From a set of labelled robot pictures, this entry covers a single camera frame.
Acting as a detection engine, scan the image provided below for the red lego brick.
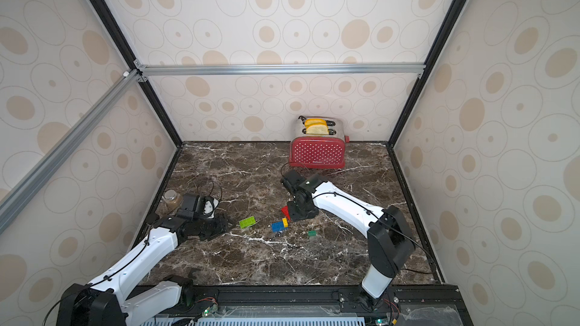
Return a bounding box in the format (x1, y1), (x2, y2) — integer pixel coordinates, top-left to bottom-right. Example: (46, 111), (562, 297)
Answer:
(281, 206), (291, 220)

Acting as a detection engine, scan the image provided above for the blue lego brick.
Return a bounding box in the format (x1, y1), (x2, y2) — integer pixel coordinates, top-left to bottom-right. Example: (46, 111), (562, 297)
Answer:
(270, 221), (286, 232)

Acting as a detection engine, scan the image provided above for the lime green lego brick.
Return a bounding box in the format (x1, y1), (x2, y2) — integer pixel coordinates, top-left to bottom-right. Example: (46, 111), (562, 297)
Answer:
(239, 216), (256, 229)

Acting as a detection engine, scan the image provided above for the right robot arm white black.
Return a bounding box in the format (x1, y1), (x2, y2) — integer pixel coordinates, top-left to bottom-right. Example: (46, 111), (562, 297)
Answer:
(281, 170), (418, 301)

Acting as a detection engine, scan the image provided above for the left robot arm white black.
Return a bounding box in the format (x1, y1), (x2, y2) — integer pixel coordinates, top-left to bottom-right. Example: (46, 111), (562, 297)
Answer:
(56, 214), (231, 325)

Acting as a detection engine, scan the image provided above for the small jar with lid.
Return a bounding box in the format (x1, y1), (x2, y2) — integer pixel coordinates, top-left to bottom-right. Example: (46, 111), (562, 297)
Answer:
(163, 190), (183, 212)

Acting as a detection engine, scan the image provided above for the red polka dot toaster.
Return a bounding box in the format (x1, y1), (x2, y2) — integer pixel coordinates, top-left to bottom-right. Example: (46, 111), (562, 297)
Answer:
(288, 116), (350, 169)

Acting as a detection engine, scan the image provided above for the yellow toast slice front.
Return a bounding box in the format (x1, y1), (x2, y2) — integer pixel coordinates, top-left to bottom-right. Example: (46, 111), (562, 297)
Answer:
(305, 123), (329, 136)

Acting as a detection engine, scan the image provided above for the yellow toast slice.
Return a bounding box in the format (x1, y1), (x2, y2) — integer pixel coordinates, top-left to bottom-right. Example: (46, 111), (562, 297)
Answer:
(305, 123), (329, 136)
(304, 119), (327, 128)

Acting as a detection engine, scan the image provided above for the yellow toast slice back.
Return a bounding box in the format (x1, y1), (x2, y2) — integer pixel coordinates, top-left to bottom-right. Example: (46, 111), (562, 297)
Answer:
(304, 119), (327, 128)

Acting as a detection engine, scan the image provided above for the left diagonal aluminium bar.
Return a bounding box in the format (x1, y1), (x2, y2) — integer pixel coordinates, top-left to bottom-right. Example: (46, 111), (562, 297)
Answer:
(1, 69), (140, 232)

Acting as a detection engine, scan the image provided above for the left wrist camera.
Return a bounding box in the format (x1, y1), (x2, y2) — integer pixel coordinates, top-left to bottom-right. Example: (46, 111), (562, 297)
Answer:
(176, 193), (219, 220)

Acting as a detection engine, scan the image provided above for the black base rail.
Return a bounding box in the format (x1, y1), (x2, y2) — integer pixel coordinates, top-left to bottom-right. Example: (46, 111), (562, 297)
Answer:
(81, 283), (474, 326)

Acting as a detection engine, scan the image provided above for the horizontal aluminium frame bar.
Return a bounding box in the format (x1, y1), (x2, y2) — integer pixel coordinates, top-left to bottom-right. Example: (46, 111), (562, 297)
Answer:
(140, 63), (426, 76)

